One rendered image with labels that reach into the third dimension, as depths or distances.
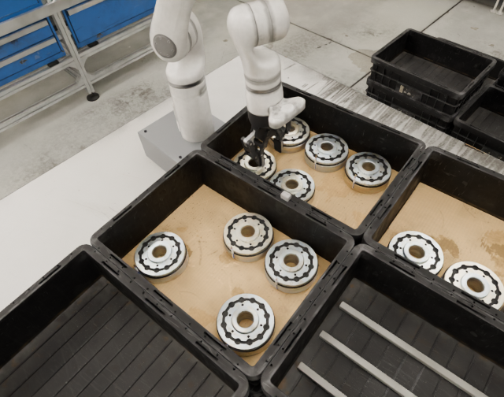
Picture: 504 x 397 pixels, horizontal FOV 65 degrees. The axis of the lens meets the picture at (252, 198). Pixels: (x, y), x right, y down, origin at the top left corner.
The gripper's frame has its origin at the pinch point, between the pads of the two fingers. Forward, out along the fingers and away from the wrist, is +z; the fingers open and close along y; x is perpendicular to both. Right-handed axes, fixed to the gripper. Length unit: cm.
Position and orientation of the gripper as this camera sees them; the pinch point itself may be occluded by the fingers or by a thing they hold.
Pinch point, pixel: (269, 153)
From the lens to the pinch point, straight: 91.7
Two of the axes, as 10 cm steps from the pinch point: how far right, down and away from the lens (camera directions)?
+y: -7.1, 5.9, -3.9
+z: 1.0, 6.2, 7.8
